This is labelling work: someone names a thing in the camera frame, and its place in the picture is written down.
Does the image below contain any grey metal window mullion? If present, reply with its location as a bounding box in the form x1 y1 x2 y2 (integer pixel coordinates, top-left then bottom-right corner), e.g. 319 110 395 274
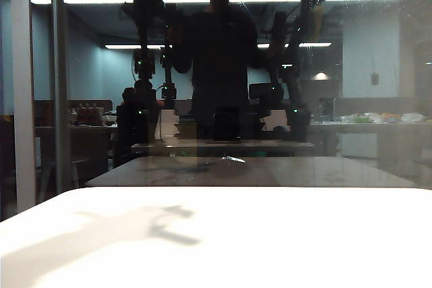
51 0 72 194

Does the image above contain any white window frame post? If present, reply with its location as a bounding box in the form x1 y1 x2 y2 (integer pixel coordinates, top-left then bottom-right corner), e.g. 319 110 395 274
9 0 37 214

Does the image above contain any large glass window pane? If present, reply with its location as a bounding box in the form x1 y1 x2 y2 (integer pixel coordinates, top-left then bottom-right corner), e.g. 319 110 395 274
30 0 432 190

